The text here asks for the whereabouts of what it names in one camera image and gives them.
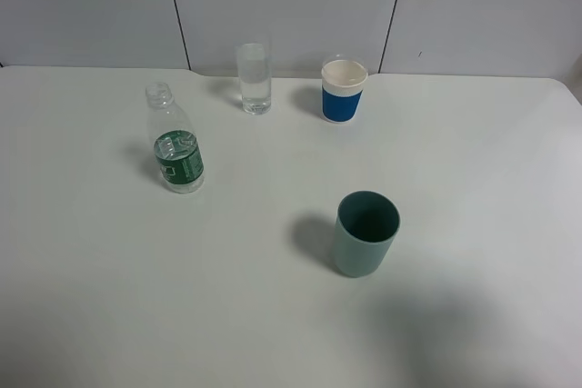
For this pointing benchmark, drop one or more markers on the clear bottle with green label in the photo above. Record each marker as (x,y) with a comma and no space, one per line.
(173,140)

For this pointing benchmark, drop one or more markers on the teal green cup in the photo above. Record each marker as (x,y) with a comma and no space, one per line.
(366,225)

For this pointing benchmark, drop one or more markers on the blue and white paper cup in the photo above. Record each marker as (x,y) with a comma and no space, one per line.
(343,82)

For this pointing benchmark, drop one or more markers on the tall clear glass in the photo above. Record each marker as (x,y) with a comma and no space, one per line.
(253,62)

